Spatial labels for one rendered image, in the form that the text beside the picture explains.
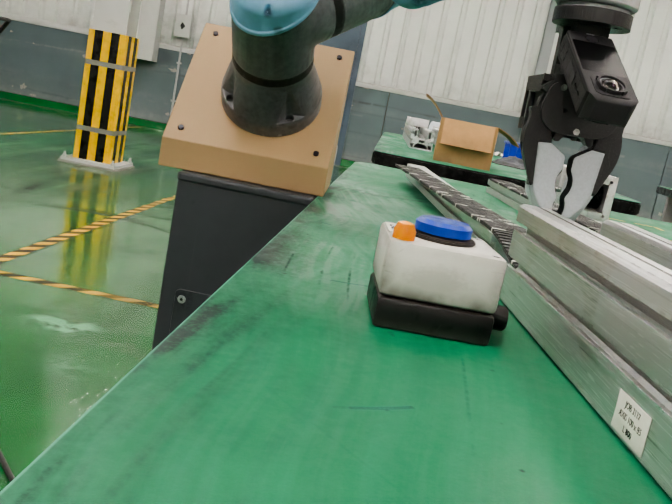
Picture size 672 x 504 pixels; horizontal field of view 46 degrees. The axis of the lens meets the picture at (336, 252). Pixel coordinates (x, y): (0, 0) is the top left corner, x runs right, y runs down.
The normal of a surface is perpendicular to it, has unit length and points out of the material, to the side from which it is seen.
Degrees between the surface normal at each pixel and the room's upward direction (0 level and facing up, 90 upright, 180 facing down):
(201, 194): 90
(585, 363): 90
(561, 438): 0
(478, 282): 90
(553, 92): 90
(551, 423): 0
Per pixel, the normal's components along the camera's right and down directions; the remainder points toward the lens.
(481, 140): -0.04, -0.20
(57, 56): -0.09, 0.17
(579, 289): -0.98, -0.18
